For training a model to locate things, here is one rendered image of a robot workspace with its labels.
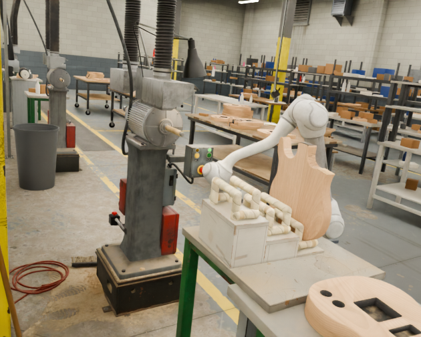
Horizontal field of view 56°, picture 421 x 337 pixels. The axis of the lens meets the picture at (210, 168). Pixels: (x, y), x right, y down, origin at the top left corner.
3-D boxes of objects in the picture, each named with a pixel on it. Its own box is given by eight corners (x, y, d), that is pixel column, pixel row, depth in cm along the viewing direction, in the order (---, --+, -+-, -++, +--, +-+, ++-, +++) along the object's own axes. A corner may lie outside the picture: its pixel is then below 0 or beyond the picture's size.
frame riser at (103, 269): (87, 279, 292) (88, 249, 286) (163, 265, 323) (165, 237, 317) (107, 319, 250) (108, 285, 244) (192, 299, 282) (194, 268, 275)
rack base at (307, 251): (258, 230, 179) (258, 227, 179) (284, 227, 186) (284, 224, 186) (297, 258, 156) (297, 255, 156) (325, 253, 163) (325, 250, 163)
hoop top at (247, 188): (228, 182, 160) (229, 174, 159) (234, 182, 162) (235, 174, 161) (254, 199, 143) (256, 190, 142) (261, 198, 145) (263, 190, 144)
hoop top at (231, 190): (210, 183, 156) (211, 176, 155) (216, 182, 158) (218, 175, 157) (235, 200, 139) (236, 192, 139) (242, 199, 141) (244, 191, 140)
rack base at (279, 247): (227, 233, 172) (230, 214, 169) (258, 229, 180) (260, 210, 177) (263, 263, 149) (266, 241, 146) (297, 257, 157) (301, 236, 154)
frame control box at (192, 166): (166, 176, 269) (168, 140, 263) (193, 174, 280) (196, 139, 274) (182, 188, 249) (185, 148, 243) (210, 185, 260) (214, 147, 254)
